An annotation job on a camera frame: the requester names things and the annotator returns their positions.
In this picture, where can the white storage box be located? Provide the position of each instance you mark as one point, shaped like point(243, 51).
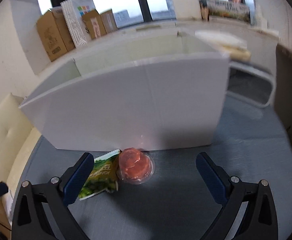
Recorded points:
point(153, 90)

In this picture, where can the printed landscape box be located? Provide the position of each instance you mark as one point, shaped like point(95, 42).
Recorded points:
point(229, 9)

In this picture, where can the green snack packet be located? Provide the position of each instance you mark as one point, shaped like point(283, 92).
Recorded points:
point(103, 177)

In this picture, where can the white foam box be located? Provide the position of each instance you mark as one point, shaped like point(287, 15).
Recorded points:
point(187, 10)

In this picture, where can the large brown cardboard box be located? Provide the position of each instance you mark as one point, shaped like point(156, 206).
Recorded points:
point(54, 33)

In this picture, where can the tissue pack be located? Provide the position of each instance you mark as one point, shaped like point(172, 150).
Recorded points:
point(235, 46)

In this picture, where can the white dotted paper bag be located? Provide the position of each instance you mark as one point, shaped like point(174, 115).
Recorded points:
point(73, 10)

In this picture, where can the small brown cardboard box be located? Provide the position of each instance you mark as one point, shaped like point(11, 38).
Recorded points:
point(99, 25)

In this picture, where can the black white speaker clock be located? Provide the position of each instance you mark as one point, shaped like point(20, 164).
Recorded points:
point(251, 84)

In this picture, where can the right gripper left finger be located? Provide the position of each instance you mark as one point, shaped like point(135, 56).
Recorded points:
point(30, 220)

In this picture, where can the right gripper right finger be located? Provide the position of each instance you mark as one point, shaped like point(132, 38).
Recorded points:
point(260, 218)

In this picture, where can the cream sofa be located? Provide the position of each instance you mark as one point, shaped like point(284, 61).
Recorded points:
point(18, 138)

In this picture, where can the pink jelly cup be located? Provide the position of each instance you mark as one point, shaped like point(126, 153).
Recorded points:
point(134, 166)

